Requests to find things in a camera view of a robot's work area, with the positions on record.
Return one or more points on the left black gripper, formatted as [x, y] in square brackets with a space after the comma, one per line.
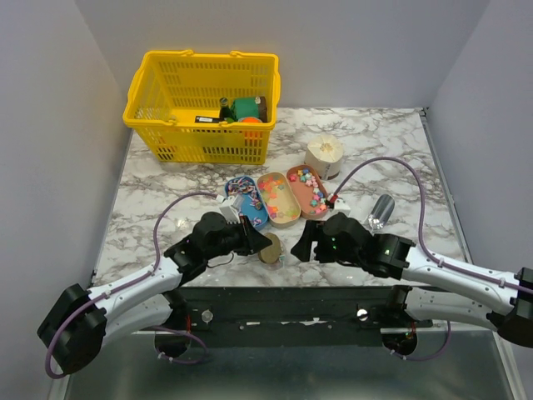
[251, 241]

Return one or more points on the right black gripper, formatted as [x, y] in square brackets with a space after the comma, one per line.
[313, 231]

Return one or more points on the gold rimmed jar lid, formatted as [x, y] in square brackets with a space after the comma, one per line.
[272, 253]

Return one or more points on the blue tray of striped candies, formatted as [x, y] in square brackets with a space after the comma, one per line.
[252, 205]

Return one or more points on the beige tray of gummy candies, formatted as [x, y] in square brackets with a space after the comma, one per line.
[281, 205]

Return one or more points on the pink tray of star candies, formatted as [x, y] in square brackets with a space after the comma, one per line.
[308, 190]

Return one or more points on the silver metal scoop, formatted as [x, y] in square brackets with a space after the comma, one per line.
[380, 213]

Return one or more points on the clear glass jar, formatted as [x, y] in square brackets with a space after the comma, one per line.
[281, 262]

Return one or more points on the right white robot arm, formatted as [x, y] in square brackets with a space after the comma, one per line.
[449, 290]

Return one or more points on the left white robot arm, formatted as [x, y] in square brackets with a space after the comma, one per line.
[82, 320]

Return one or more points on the black rectangular pack in basket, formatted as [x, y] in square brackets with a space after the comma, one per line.
[201, 119]

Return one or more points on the wrapped toilet paper roll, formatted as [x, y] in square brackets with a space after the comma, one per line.
[324, 153]

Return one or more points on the orange ball in basket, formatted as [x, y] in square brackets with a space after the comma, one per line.
[250, 120]

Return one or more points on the green glass bottle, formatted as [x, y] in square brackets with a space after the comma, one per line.
[225, 113]

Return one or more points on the green box in basket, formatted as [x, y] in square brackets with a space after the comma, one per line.
[250, 107]

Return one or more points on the yellow plastic shopping basket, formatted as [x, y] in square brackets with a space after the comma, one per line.
[171, 88]

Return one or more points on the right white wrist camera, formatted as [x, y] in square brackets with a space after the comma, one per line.
[339, 206]

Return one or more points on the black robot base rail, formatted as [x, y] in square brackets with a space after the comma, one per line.
[267, 317]

